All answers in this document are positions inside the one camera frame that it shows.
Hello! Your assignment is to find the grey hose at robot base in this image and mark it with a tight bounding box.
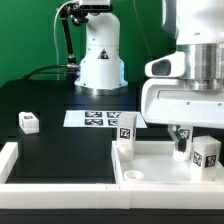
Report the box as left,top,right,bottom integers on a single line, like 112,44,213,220
53,0,76,66

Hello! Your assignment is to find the white U-shaped obstacle fence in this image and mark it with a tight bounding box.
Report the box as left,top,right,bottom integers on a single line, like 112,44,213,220
0,142,224,209

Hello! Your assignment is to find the fiducial marker sheet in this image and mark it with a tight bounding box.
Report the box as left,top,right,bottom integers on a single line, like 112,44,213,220
63,110,148,129

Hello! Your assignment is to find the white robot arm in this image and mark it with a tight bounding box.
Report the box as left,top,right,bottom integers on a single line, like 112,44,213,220
63,0,224,129

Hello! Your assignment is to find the white square table top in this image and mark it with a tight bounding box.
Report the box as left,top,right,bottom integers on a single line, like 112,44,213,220
111,141,224,185

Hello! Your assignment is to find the black cable on table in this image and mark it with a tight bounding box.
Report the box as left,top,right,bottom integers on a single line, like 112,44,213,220
21,63,81,81

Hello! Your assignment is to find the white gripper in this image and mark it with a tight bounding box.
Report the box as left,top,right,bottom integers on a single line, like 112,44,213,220
141,79,224,152

